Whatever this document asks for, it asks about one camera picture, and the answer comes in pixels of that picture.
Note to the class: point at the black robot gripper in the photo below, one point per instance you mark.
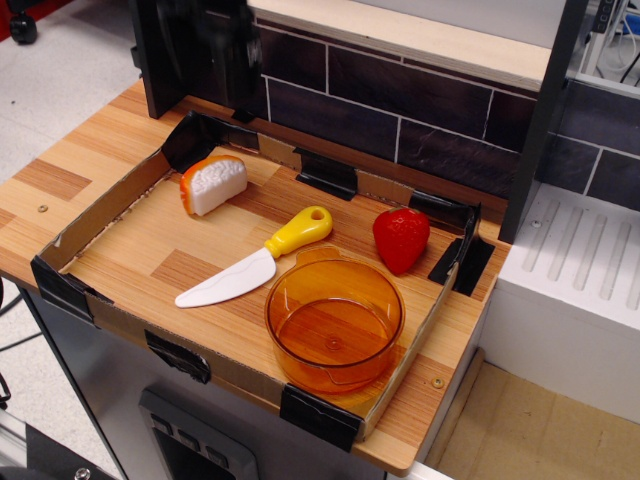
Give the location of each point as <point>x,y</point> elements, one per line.
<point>213,45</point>

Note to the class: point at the white orange toy sushi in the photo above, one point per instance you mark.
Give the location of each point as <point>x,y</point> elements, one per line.
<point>211,182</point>

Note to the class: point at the cardboard fence with black tape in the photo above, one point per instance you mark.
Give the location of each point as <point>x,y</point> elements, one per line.
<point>122,261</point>

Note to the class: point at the orange transparent plastic pot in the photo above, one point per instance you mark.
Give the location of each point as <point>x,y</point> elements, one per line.
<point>334,321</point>

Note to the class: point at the black caster wheel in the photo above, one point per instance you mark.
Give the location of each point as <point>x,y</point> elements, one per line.
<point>23,29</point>

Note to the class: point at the yellow white toy knife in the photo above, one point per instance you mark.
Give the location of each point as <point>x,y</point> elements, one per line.
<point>310,225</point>

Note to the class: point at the red toy strawberry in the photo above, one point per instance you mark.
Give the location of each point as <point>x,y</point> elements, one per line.
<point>401,236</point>

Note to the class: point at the light wood shelf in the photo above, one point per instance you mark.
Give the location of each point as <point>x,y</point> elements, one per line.
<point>452,48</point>

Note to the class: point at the grey oven control panel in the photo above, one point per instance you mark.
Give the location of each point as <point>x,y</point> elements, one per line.
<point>189,448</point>

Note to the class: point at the white ribbed sink drainboard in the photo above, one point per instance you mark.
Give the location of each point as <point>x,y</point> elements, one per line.
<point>564,313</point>

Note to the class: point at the dark grey right post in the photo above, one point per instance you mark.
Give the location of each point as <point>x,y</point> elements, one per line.
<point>523,186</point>

